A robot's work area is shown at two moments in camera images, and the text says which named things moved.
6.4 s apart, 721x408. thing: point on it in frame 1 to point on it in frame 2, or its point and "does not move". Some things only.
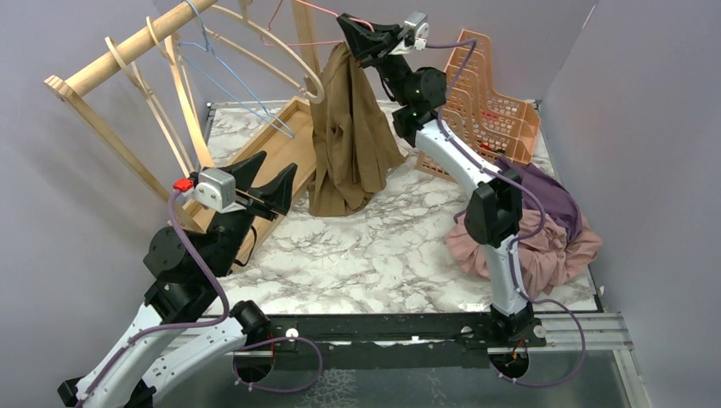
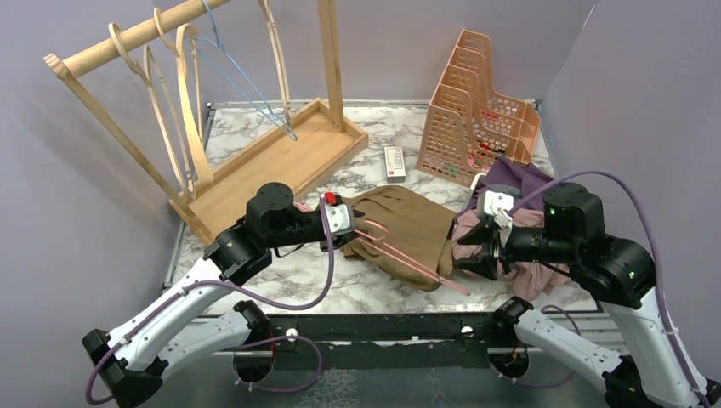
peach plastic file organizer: x=504 y=127 does not move
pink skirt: x=542 y=261 does not move
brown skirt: x=354 y=138 to x=405 y=235
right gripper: x=365 y=44 to x=485 y=264
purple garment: x=558 y=200 does not move
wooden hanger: x=245 y=15 to x=281 y=68
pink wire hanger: x=309 y=42 to x=375 y=234
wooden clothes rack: x=282 y=129 to x=292 y=158
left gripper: x=277 y=194 to x=337 y=241
